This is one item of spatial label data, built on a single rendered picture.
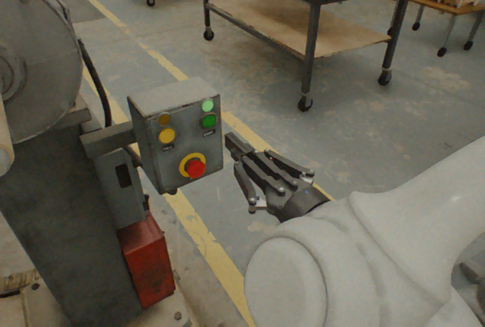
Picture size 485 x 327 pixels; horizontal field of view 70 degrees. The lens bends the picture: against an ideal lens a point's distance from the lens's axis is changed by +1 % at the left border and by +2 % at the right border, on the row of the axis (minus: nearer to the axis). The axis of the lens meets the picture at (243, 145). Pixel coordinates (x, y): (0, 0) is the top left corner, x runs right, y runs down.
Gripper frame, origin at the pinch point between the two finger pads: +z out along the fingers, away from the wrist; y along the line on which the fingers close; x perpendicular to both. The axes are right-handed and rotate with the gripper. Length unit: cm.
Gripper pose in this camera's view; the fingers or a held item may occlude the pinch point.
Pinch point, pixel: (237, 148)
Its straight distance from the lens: 61.8
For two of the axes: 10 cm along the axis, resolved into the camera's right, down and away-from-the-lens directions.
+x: 0.0, -8.0, -6.0
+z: -5.5, -5.0, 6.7
